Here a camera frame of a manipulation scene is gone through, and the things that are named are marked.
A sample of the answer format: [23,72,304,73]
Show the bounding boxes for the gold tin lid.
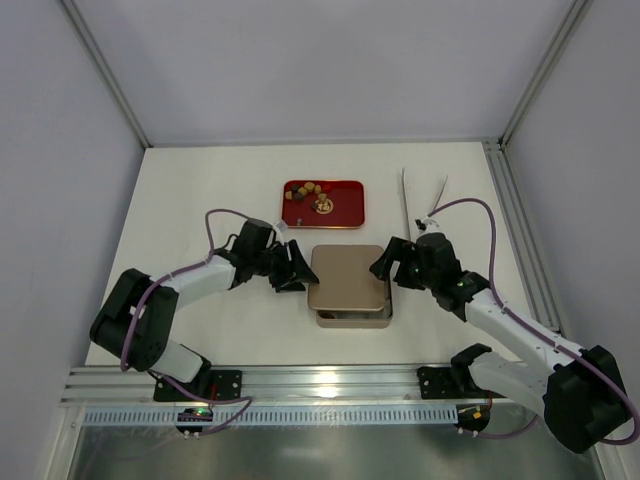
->
[308,244,387,314]

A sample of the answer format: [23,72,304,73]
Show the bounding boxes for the metal tongs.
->
[399,166,449,241]

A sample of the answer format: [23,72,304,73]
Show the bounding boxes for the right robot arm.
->
[369,232,639,453]

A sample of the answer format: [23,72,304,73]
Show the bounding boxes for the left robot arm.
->
[89,218,319,384]

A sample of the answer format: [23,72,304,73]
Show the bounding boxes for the gold tin box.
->
[316,282,393,329]

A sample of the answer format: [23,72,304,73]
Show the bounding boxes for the red tray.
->
[281,179,366,229]

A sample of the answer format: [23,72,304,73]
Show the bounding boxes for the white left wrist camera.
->
[272,220,288,244]

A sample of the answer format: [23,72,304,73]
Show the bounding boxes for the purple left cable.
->
[120,208,254,435]

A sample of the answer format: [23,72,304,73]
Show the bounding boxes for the purple cable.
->
[419,197,640,445]
[120,208,254,435]

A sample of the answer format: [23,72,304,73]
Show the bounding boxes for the aluminium rail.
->
[60,365,531,428]

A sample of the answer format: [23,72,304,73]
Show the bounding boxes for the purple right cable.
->
[419,197,640,445]

